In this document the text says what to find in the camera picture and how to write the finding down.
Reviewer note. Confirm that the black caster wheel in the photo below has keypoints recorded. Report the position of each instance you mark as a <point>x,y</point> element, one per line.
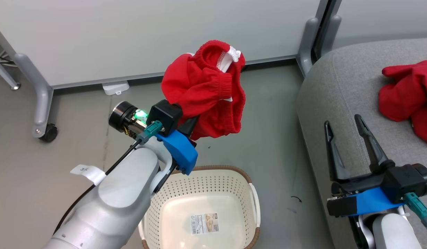
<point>49,133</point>

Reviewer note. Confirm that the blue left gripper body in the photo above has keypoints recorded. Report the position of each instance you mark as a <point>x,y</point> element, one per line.
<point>180,152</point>

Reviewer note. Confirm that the red garment with white zipper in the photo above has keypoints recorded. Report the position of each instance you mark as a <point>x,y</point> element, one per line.
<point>203,90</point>

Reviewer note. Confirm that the white power adapter box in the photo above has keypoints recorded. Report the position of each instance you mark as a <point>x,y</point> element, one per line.
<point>115,88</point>

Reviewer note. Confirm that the product label sticker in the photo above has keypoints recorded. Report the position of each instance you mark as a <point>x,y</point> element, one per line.
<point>204,223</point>

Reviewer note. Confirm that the grey fabric sofa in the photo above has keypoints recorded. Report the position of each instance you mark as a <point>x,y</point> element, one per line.
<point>348,97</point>

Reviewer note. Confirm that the grey metal table leg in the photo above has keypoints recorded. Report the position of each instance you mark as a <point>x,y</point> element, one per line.
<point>6,77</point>

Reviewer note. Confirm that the cream perforated laundry basket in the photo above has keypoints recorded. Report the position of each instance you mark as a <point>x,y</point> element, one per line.
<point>206,186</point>

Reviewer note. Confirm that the small black curved scrap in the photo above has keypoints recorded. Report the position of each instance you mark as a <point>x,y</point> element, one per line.
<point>296,198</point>

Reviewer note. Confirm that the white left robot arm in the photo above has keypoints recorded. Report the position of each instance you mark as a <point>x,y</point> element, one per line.
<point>120,193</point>

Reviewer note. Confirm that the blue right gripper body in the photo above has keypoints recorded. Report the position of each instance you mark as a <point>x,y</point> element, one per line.
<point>369,202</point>

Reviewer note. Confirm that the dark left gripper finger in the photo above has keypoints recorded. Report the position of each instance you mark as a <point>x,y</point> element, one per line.
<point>188,126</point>

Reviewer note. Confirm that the white partition panel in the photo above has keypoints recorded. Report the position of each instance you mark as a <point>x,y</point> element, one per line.
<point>386,20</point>
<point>130,34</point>

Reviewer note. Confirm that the grey partition foot with caster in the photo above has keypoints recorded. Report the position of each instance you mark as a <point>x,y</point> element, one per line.
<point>42,97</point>

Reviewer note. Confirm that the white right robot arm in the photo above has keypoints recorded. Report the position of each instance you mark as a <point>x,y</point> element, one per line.
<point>393,231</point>

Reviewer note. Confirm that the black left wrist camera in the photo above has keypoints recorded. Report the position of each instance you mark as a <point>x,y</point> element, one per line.
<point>165,116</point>

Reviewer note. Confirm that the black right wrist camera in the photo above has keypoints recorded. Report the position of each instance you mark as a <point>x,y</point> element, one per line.
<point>407,181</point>

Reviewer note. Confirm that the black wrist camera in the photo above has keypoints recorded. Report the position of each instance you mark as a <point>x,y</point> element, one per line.
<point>165,116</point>
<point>407,181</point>

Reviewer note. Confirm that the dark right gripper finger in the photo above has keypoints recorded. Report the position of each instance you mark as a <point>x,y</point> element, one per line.
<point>334,155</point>
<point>374,152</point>

